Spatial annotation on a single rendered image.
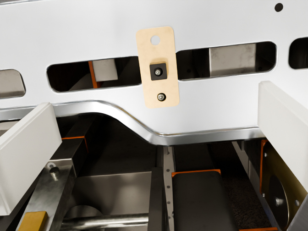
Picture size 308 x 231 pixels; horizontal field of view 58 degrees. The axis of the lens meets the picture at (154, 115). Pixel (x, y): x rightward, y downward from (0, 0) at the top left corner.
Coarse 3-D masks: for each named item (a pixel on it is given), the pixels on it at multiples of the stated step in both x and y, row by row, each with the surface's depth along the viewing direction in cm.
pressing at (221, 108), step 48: (0, 0) 27; (48, 0) 27; (96, 0) 27; (144, 0) 27; (192, 0) 27; (240, 0) 26; (288, 0) 26; (0, 48) 29; (48, 48) 29; (96, 48) 29; (192, 48) 28; (288, 48) 28; (48, 96) 31; (96, 96) 31; (192, 96) 30; (240, 96) 30; (192, 144) 32
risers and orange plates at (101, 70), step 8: (96, 64) 42; (104, 64) 42; (112, 64) 42; (120, 64) 46; (96, 72) 43; (104, 72) 42; (112, 72) 42; (120, 72) 45; (96, 80) 43; (104, 80) 43; (112, 80) 43
